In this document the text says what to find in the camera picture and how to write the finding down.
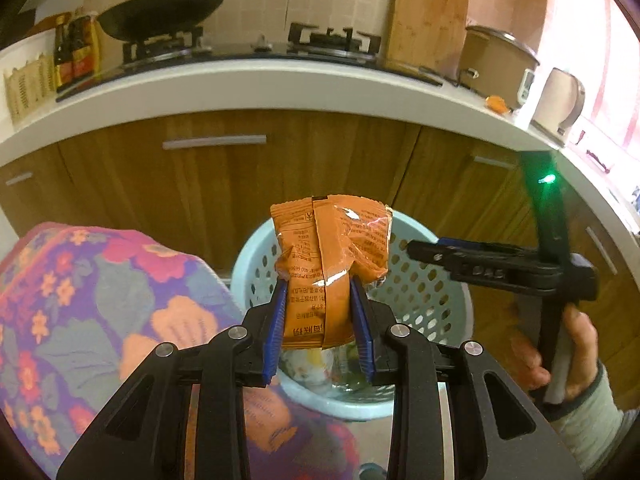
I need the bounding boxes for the black wok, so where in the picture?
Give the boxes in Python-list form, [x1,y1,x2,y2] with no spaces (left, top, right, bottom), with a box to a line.
[96,0,311,42]

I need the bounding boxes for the person's right hand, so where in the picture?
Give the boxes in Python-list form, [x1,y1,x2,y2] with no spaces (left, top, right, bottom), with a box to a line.
[512,305,601,402]

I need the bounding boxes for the wooden cutting board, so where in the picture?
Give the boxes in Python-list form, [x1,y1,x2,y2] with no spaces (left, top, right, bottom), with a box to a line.
[382,0,471,76]

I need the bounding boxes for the black gas stove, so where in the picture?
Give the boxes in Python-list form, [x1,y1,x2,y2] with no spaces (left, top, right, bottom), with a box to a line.
[55,22,446,103]

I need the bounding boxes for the beige rice cooker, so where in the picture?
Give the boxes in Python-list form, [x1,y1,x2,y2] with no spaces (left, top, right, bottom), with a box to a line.
[459,25,541,111]

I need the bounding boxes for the small dark sauce bottle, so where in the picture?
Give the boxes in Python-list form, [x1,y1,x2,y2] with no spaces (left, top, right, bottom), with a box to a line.
[54,25,76,86]

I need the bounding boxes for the wooden kitchen cabinet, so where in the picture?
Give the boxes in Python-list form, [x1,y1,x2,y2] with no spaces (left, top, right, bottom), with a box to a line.
[0,110,640,411]

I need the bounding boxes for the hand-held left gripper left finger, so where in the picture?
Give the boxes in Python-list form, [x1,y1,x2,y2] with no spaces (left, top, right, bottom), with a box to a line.
[56,280,288,480]

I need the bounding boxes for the cream electric kettle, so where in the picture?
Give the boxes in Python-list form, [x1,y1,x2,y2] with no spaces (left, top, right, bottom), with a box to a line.
[531,67,586,136]

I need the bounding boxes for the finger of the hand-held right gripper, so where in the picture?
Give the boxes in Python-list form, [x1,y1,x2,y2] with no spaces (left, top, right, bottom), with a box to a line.
[439,239,507,252]
[407,240,551,291]

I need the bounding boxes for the long silver cabinet handle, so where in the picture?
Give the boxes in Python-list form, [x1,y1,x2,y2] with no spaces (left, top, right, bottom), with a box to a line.
[162,135,268,151]

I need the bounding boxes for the black burner grate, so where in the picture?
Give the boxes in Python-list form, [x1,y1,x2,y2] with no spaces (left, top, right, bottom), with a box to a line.
[287,22,383,63]
[122,30,213,65]

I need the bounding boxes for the floral printed cloth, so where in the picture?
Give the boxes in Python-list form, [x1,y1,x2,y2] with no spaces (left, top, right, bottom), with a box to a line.
[0,222,361,480]

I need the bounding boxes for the cream woven plastic basket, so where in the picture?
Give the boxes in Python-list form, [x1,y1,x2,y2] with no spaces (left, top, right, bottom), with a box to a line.
[4,55,56,123]

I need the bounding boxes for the person's right forearm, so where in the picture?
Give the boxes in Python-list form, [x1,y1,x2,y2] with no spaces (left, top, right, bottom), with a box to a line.
[550,365,640,480]

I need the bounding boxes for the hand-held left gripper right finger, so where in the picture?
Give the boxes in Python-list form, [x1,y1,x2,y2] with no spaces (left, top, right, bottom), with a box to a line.
[349,277,583,480]

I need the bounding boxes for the orange snack packet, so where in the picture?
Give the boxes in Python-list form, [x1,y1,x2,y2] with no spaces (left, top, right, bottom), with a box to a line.
[270,194,393,351]

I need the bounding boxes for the white wrapper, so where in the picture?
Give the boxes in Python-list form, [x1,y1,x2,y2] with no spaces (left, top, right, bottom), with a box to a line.
[284,347,341,387]

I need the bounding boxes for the light blue perforated plastic basket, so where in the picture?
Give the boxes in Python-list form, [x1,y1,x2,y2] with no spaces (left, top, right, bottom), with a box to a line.
[231,210,473,421]

